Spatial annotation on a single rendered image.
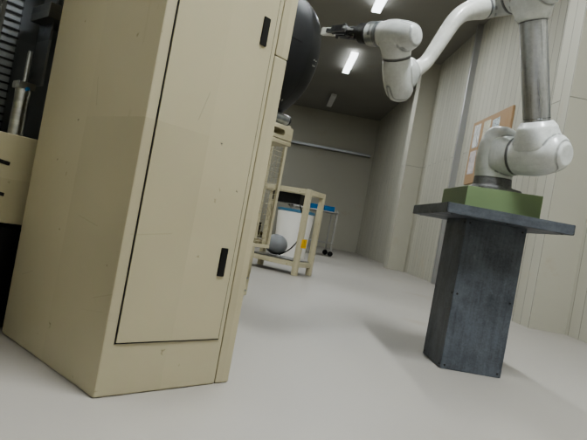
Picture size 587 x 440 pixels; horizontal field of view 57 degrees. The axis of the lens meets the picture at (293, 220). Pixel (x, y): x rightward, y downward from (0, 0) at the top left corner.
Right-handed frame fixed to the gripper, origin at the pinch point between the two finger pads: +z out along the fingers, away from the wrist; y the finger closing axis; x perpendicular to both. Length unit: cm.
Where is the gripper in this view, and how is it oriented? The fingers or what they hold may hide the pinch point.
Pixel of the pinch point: (328, 31)
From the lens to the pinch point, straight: 227.7
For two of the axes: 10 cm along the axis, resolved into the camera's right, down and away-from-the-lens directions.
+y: -6.6, -1.3, -7.4
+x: -2.8, 9.6, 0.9
